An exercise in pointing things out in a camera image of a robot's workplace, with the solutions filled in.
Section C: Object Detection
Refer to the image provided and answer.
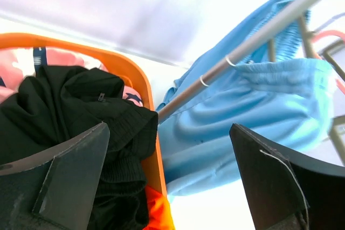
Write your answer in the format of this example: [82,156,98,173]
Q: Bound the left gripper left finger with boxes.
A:
[1,122,110,229]

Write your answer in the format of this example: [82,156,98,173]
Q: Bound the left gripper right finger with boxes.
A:
[229,124,344,229]

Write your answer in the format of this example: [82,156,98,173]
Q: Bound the black shorts hanger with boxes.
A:
[319,44,345,166]

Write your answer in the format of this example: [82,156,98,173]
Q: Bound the black shorts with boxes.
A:
[1,66,158,229]

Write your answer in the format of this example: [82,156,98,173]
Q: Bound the light blue shorts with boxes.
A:
[156,0,336,197]

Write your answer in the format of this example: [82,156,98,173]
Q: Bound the orange shorts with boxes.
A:
[144,186,175,230]

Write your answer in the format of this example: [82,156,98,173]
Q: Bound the pink patterned shorts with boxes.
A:
[0,46,143,107]

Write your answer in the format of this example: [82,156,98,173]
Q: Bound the pink hanger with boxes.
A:
[312,30,344,94]

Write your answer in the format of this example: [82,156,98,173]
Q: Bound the orange plastic basket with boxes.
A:
[1,33,167,198]

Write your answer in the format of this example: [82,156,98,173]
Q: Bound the white clothes rack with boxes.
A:
[158,0,320,123]

